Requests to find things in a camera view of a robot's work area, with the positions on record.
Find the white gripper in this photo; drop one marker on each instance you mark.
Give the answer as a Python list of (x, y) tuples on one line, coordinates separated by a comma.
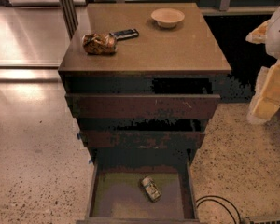
[(279, 36)]

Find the green 7up can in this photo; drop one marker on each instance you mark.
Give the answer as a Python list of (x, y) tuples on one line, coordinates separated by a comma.
[(151, 189)]

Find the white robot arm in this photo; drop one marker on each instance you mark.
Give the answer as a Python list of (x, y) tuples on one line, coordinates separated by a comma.
[(266, 101)]

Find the brown drawer cabinet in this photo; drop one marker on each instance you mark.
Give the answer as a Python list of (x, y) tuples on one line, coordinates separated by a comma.
[(183, 60)]

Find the top cabinet drawer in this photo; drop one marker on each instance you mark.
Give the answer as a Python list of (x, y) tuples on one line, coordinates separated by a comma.
[(136, 106)]

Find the cabinet drawer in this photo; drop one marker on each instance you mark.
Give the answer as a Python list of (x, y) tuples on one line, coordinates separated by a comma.
[(141, 139), (136, 106)]

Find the middle cabinet drawer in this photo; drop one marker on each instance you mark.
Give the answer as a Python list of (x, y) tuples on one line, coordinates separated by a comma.
[(141, 139)]

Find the open bottom drawer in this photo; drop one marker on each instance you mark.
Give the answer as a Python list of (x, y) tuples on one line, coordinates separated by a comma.
[(117, 196)]

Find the white bowl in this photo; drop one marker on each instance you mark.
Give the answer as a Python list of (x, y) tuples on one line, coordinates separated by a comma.
[(167, 17)]

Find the brown snack bag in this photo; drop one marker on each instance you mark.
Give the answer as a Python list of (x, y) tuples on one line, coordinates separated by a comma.
[(98, 44)]

